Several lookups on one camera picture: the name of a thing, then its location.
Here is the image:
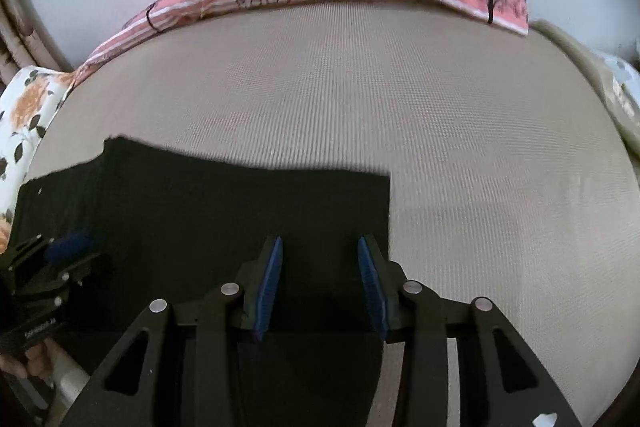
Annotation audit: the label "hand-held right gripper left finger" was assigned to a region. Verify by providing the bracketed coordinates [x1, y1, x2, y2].
[75, 236, 284, 427]

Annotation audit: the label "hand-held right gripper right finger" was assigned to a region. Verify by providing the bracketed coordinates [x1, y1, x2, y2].
[356, 234, 583, 427]

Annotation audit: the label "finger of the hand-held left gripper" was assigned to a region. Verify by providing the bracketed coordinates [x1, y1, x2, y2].
[47, 252, 108, 290]
[7, 232, 97, 273]

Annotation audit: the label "black pants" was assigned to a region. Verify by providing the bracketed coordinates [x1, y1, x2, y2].
[9, 136, 392, 427]

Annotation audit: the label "person's left hand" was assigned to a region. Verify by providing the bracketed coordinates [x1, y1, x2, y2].
[0, 339, 57, 385]

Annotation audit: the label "white floral pillow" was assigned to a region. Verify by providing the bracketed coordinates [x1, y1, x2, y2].
[0, 66, 76, 258]

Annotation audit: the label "beige bed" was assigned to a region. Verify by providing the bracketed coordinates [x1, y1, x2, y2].
[20, 0, 640, 427]

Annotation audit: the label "beige ribbed panel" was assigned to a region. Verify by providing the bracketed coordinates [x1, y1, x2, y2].
[0, 0, 76, 82]

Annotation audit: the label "beige satin blanket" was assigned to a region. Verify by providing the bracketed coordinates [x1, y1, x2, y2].
[530, 21, 640, 144]

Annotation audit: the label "white dotted cloth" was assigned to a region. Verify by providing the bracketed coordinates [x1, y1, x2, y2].
[590, 49, 640, 108]

